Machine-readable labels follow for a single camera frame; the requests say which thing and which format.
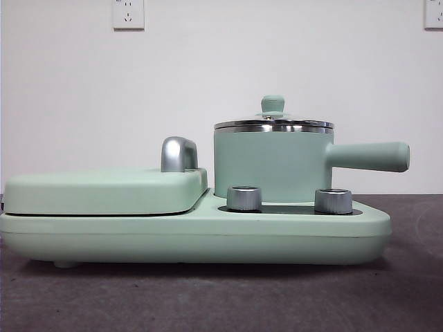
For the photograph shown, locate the silver control knob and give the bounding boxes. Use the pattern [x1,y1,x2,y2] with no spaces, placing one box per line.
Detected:
[226,185,263,211]
[314,187,354,214]

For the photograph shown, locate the green breakfast machine base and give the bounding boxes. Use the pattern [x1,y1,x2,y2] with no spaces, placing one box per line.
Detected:
[0,199,392,269]

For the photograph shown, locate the green steamer pot with handle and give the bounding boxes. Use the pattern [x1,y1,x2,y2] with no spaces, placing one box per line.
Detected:
[213,128,410,205]

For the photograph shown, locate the white wall socket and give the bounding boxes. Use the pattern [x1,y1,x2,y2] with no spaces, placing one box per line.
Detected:
[424,0,443,31]
[112,0,145,31]

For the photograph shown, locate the green grill cover silver handle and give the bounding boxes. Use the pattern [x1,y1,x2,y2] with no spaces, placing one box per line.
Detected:
[3,136,208,215]

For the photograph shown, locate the glass lid with green knob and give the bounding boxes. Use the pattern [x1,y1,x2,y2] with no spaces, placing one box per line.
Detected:
[213,95,335,134]

